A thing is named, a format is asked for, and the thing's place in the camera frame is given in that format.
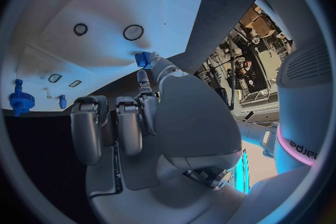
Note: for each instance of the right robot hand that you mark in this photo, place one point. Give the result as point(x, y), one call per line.
point(194, 119)

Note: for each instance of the blue block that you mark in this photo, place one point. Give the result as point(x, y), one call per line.
point(142, 59)

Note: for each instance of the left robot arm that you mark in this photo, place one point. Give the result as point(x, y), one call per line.
point(258, 133)

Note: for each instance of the white task board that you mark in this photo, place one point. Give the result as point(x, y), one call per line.
point(105, 3)

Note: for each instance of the glowing light bar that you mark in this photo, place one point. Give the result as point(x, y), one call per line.
point(242, 171)

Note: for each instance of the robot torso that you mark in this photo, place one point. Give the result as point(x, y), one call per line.
point(301, 106)

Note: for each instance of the brown cardboard box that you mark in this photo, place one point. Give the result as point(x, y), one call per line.
point(260, 25)

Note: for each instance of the blue peg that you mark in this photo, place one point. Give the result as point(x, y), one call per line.
point(62, 101)

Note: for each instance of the blue gear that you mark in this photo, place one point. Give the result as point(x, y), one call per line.
point(21, 100)

